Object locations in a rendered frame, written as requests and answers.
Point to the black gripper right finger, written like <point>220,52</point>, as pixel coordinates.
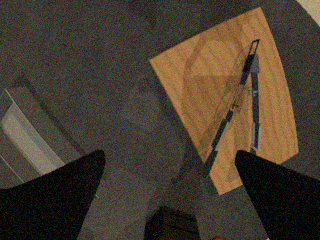
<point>288,202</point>

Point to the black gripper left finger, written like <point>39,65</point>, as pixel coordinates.
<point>52,206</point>

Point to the wooden cutting board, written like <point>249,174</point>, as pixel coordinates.
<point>200,76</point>

